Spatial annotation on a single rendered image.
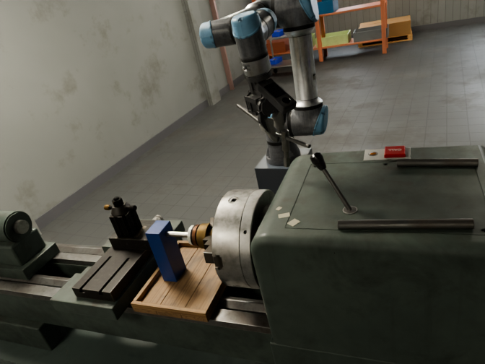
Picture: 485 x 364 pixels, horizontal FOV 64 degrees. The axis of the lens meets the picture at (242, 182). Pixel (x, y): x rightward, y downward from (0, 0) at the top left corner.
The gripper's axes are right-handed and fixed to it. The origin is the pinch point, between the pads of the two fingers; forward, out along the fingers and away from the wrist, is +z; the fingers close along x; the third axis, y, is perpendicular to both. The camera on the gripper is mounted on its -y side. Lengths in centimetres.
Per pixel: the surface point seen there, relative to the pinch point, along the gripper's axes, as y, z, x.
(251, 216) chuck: -5.7, 14.6, 18.7
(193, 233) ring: 16.6, 25.7, 30.9
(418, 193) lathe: -36.7, 12.6, -13.2
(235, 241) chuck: -6.0, 19.0, 26.0
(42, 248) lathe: 92, 43, 81
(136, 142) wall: 414, 144, -41
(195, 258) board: 32, 49, 31
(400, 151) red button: -19.8, 13.6, -28.6
